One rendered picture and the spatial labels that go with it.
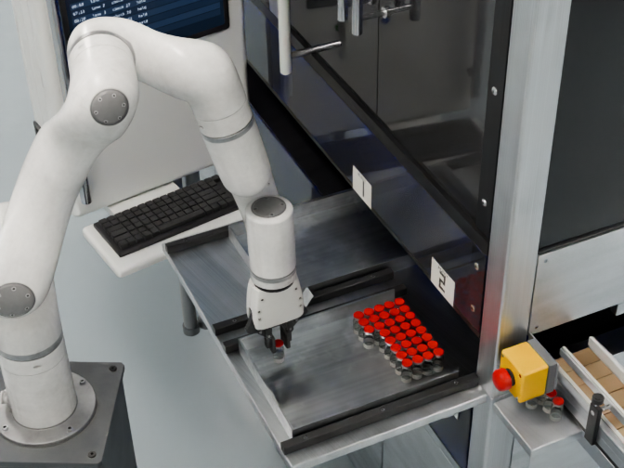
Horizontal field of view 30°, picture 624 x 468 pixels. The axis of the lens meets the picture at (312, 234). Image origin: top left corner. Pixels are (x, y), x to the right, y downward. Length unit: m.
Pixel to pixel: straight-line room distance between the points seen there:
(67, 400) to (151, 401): 1.25
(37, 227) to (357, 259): 0.83
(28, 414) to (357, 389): 0.61
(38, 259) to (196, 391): 1.59
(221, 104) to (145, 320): 1.93
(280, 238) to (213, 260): 0.51
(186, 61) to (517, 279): 0.68
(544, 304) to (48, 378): 0.89
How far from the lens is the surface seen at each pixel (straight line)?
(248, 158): 1.90
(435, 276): 2.25
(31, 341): 2.07
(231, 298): 2.41
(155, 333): 3.65
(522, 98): 1.80
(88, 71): 1.75
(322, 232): 2.56
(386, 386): 2.21
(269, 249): 2.03
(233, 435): 3.33
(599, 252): 2.11
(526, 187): 1.90
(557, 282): 2.09
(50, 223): 1.91
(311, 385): 2.22
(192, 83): 1.81
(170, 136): 2.80
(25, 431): 2.23
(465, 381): 2.21
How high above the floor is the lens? 2.47
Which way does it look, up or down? 38 degrees down
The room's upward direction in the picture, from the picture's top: 1 degrees counter-clockwise
